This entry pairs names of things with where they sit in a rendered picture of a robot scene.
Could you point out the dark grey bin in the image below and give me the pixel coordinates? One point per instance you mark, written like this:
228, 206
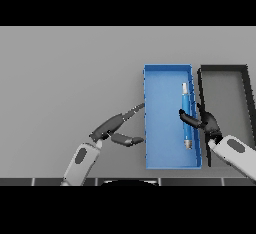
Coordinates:
226, 104

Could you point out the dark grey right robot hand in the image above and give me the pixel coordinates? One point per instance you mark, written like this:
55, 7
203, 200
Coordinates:
209, 122

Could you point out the blue pipe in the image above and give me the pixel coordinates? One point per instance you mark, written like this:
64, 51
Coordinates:
186, 118

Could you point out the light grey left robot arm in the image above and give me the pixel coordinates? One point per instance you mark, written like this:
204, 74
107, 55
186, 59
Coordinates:
80, 163

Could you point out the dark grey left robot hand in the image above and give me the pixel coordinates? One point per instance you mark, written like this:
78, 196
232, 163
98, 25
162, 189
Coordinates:
111, 125

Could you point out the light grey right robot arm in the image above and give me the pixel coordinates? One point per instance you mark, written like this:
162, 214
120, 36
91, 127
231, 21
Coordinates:
235, 154

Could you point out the blue bin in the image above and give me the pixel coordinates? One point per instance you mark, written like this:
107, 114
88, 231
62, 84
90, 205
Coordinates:
166, 124

